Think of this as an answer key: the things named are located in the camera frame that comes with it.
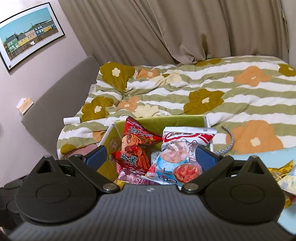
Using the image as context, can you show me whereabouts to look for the framed houses picture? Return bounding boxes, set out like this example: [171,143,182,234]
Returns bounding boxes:
[1,2,65,72]

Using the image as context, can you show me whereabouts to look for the green storage box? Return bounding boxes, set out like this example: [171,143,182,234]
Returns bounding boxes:
[96,115,217,185]

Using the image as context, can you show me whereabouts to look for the pink snack bag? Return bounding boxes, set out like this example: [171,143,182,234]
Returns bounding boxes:
[114,169,158,187]

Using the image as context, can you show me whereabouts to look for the white blue puffed snack bag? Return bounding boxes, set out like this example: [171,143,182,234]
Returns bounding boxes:
[278,166,296,196]

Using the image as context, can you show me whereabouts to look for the gold Pillows snack bag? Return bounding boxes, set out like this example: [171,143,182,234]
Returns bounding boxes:
[268,160,294,182]

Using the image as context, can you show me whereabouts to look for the beige curtain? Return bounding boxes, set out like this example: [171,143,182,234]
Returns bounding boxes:
[60,0,288,66]

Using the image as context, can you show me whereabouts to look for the grey headboard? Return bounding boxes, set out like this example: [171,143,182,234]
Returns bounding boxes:
[21,56,100,157]

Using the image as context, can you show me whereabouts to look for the red cartoon snack bag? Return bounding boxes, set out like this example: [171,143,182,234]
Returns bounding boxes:
[111,116,162,175]

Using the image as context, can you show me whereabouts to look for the braided grey cord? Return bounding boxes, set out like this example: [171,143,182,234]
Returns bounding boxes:
[214,126,235,156]

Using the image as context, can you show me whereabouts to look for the green striped floral blanket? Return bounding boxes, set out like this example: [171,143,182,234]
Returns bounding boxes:
[57,56,295,158]

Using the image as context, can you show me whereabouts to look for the blue shrimp cracker bag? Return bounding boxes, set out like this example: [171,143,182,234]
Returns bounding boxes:
[143,126,217,187]

